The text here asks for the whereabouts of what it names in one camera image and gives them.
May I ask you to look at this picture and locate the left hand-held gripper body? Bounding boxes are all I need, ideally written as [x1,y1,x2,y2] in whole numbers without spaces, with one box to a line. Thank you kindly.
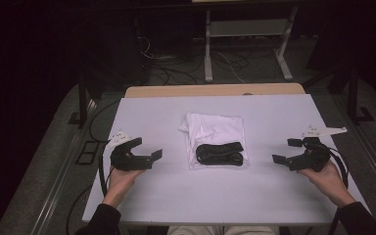
[105,130,155,172]

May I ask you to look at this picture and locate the black floor cable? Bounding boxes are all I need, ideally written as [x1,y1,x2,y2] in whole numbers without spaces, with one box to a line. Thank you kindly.
[66,185,93,235]
[87,99,121,143]

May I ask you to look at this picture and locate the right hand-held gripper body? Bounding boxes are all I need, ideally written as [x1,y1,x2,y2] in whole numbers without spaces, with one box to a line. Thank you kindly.
[287,124,349,173]

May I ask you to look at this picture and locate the person's right hand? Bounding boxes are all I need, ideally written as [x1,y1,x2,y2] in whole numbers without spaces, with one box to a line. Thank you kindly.
[298,160,357,209]

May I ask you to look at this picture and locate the white metal desk frame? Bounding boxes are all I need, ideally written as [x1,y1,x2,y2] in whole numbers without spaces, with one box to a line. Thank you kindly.
[203,5,300,83]

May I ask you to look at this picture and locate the black metal stand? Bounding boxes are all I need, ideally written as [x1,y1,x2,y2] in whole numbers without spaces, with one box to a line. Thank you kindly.
[346,63,376,125]
[68,72,90,129]

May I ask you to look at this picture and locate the bundle of black floor cables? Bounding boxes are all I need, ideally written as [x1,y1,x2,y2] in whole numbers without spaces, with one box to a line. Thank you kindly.
[148,53,208,86]

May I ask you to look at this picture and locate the white table cover sheet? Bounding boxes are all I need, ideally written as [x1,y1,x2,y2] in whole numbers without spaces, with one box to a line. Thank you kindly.
[81,93,370,227]

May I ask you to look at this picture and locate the white pants with black waistband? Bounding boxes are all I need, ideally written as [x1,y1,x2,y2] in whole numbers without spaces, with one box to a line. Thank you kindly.
[177,112,250,170]

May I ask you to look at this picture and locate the white floor cable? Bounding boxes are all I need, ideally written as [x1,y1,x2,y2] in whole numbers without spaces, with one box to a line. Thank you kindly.
[214,50,247,84]

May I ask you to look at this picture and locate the person's left hand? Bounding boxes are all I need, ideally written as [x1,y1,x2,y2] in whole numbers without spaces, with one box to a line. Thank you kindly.
[102,165,145,209]

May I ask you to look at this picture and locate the wooden table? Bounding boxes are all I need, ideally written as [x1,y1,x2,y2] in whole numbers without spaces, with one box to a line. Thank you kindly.
[124,82,306,99]

